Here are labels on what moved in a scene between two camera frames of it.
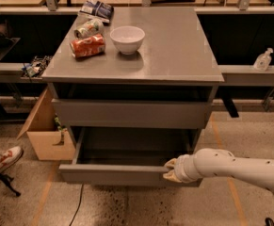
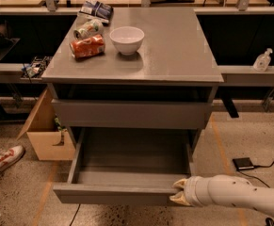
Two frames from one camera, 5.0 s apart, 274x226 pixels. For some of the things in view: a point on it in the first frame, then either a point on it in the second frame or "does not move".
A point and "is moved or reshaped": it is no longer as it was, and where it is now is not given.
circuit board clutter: (37, 66) does not move
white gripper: (181, 169) to (192, 190)
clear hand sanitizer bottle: (264, 60) does not move
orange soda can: (88, 46) does not move
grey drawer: (129, 155) is moved or reshaped
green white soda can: (94, 26) does not move
